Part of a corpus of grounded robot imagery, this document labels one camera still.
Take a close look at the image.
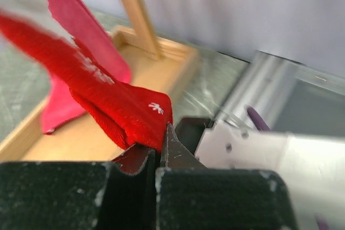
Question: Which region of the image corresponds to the wooden clothes rack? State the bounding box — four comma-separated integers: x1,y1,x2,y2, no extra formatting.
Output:
1,0,199,161

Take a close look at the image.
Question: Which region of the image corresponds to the pink hanging cloth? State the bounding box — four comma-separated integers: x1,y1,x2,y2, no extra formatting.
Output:
10,0,132,134

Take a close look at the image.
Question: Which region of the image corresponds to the aluminium frame rail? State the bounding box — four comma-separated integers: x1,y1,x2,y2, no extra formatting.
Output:
216,52,344,137

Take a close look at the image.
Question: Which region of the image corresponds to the red sock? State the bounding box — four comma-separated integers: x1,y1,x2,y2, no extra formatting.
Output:
1,0,173,151

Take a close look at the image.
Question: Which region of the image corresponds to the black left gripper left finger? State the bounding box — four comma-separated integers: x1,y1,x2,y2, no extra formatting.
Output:
1,145,157,229

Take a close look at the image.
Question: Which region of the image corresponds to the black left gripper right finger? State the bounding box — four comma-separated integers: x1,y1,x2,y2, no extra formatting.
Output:
155,125,298,229

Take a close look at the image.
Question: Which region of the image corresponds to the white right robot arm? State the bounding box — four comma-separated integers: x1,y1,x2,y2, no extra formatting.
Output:
175,117,344,229

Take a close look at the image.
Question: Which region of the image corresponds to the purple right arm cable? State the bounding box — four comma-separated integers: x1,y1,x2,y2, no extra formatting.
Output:
246,106,272,131

